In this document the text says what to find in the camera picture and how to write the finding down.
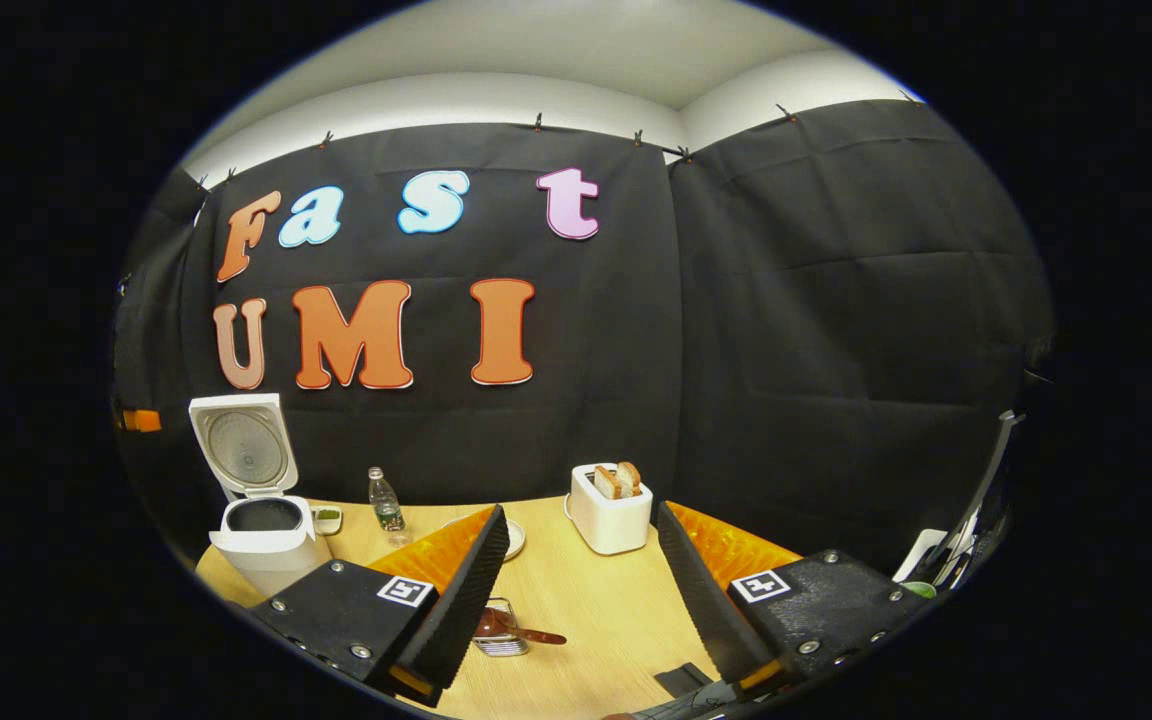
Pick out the small white plate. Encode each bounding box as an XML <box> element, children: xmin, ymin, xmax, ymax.
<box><xmin>441</xmin><ymin>515</ymin><xmax>527</xmax><ymax>563</ymax></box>

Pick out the white toaster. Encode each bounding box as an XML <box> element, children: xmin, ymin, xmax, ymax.
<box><xmin>566</xmin><ymin>462</ymin><xmax>654</xmax><ymax>556</ymax></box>

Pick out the grey metal stand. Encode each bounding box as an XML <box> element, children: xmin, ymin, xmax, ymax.
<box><xmin>941</xmin><ymin>410</ymin><xmax>1023</xmax><ymax>591</ymax></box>

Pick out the brown wooden spoon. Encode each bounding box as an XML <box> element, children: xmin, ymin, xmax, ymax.
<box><xmin>476</xmin><ymin>608</ymin><xmax>568</xmax><ymax>646</ymax></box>

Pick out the white rice cooker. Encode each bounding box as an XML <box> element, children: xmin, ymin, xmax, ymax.
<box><xmin>188</xmin><ymin>393</ymin><xmax>334</xmax><ymax>601</ymax></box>

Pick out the clear plastic water bottle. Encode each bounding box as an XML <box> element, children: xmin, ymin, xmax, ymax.
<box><xmin>368</xmin><ymin>466</ymin><xmax>409</xmax><ymax>548</ymax></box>

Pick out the black backdrop cloth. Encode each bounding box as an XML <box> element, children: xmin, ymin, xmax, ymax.
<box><xmin>114</xmin><ymin>98</ymin><xmax>1055</xmax><ymax>591</ymax></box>

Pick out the metal wire chopstick holder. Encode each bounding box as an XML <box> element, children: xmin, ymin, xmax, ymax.
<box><xmin>473</xmin><ymin>597</ymin><xmax>533</xmax><ymax>658</ymax></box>

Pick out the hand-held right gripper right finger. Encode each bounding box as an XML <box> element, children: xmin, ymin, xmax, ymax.
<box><xmin>656</xmin><ymin>502</ymin><xmax>927</xmax><ymax>701</ymax></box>

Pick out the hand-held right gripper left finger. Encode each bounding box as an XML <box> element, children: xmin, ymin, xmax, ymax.
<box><xmin>251</xmin><ymin>504</ymin><xmax>512</xmax><ymax>706</ymax></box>

